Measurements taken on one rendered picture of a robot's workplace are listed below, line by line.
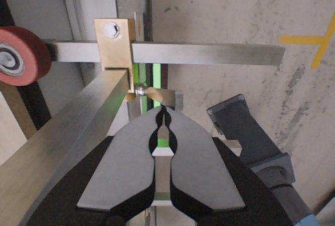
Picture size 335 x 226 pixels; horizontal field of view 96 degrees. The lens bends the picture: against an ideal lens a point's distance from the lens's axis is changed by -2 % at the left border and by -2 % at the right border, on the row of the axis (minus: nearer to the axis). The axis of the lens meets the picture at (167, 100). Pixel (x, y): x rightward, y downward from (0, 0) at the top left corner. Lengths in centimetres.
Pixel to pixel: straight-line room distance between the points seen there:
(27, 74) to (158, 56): 19
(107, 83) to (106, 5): 34
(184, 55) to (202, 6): 89
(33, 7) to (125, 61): 26
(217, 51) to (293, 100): 143
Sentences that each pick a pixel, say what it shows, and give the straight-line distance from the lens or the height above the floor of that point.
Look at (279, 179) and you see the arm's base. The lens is 98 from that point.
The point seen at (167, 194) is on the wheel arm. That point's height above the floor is 81.
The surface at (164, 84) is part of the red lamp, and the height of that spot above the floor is 70.
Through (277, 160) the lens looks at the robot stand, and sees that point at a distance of 98.
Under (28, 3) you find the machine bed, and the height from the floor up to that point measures 75.
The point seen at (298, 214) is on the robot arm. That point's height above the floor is 81.
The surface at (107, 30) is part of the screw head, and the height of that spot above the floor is 88.
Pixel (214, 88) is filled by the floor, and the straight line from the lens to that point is 128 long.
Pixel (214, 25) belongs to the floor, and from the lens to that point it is 116.
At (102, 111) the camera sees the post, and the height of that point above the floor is 99.
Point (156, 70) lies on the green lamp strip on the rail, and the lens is 43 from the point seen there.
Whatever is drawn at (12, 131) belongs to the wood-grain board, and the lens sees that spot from 39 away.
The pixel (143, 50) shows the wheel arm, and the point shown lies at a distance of 26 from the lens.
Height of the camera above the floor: 111
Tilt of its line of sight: 61 degrees down
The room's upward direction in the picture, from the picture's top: 179 degrees clockwise
